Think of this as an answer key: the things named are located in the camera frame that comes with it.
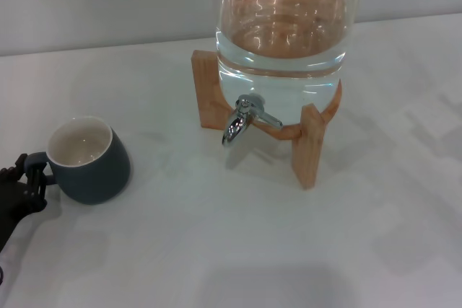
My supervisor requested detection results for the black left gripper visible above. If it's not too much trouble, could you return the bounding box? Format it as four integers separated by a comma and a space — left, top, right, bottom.
0, 153, 48, 255

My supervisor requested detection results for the black cup with white interior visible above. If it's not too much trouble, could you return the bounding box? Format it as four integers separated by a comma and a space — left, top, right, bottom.
27, 115, 132, 205

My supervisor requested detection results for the chrome faucet with lever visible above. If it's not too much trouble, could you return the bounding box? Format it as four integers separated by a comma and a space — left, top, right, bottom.
221, 93, 284, 149

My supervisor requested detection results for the glass water dispenser jar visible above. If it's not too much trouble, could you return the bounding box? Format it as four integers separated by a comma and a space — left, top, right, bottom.
212, 0, 362, 128

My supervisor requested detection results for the wooden dispenser stand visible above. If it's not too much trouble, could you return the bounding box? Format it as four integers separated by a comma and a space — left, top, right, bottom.
190, 49, 344, 190

